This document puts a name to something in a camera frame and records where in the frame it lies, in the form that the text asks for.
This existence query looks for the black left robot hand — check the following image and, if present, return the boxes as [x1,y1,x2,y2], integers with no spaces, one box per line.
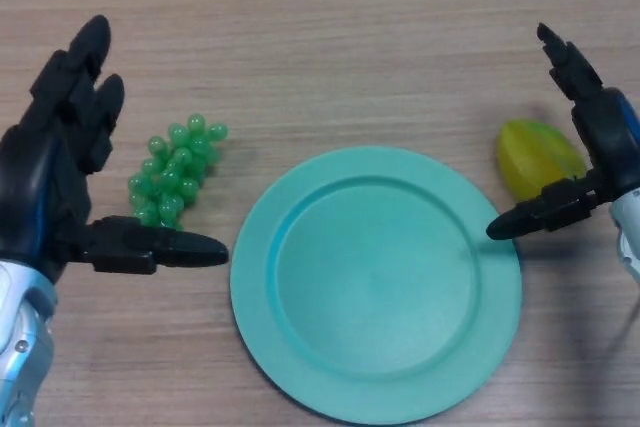
[0,15,231,284]

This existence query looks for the green grape bunch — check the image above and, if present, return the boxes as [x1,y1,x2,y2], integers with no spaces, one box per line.
[127,114,231,231]

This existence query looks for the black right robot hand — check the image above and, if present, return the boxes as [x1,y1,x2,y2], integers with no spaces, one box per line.
[486,22,640,242]

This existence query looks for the teal round plate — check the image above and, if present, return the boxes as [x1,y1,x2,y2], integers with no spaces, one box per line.
[229,146,524,423]

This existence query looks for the yellow starfruit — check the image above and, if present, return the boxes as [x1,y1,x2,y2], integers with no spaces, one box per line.
[495,118,587,204]

